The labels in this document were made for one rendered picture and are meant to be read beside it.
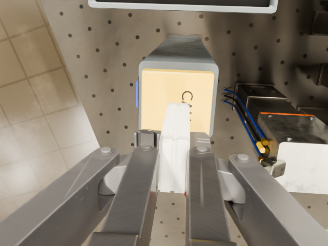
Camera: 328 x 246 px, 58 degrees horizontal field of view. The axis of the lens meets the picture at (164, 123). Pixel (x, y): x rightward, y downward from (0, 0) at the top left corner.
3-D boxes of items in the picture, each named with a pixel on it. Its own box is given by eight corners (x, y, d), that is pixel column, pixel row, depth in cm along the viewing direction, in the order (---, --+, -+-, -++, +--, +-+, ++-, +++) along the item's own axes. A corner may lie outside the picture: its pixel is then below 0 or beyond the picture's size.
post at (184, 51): (198, 68, 69) (215, 142, 28) (166, 67, 70) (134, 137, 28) (200, 34, 67) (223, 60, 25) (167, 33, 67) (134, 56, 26)
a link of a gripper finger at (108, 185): (155, 199, 14) (91, 194, 14) (163, 152, 18) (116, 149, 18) (156, 170, 13) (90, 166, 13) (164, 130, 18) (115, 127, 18)
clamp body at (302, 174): (268, 112, 72) (343, 197, 38) (219, 109, 72) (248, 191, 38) (273, 82, 69) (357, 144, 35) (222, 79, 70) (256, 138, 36)
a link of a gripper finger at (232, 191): (188, 171, 13) (257, 175, 13) (188, 130, 18) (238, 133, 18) (186, 200, 13) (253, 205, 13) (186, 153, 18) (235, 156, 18)
